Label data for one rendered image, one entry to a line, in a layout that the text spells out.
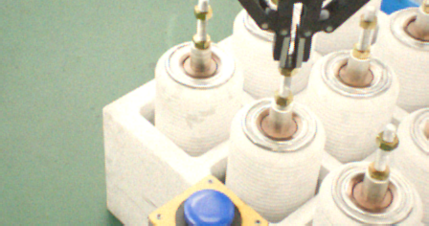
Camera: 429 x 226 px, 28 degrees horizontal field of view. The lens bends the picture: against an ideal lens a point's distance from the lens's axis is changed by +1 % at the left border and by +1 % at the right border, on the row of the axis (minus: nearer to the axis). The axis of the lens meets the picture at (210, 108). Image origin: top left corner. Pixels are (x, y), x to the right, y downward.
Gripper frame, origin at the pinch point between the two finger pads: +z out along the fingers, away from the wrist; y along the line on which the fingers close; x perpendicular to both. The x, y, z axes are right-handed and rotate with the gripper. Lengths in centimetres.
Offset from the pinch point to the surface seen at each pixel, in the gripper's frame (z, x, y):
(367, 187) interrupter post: 8.6, -9.0, 7.3
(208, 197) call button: 2.6, -16.3, -7.3
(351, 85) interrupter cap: 10.2, 6.4, 7.9
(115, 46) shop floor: 35, 41, -21
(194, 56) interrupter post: 8.4, 7.8, -8.7
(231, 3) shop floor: 35, 53, -3
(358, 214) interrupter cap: 10.2, -10.9, 6.6
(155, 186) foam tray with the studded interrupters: 22.8, 2.1, -12.4
